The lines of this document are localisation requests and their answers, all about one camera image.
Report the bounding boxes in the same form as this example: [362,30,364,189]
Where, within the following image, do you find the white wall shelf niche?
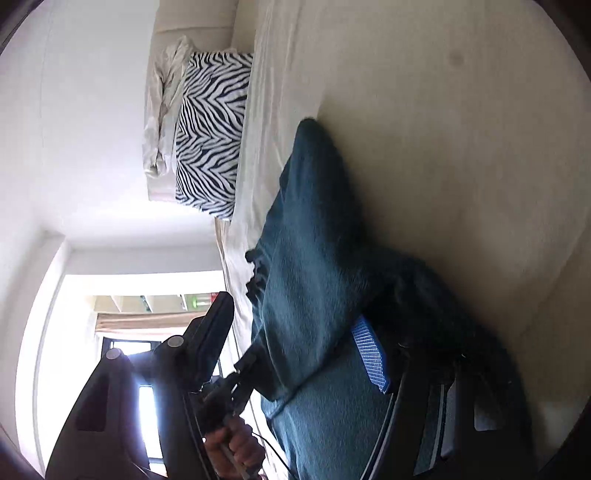
[95,292,223,315]

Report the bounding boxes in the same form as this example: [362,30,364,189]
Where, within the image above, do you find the folded white duvet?
[142,36,195,178]

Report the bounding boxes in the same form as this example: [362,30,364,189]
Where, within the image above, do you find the beige curtain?
[95,313,208,334]

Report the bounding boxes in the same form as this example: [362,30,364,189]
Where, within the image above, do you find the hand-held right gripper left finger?
[45,292,235,480]

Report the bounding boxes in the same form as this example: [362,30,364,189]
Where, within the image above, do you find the zebra striped pillow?
[173,51,254,221]

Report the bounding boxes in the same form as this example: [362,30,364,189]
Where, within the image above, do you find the black framed window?
[97,337,167,480]

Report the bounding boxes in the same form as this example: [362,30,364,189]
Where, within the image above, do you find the dark teal knit garment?
[245,117,522,480]

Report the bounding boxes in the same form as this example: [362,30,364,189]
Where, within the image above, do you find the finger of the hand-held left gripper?
[233,346,259,385]

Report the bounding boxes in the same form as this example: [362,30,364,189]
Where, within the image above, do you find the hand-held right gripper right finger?
[350,316,525,480]

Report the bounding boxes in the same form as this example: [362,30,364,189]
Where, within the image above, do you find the bed with beige sheet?
[215,0,591,480]

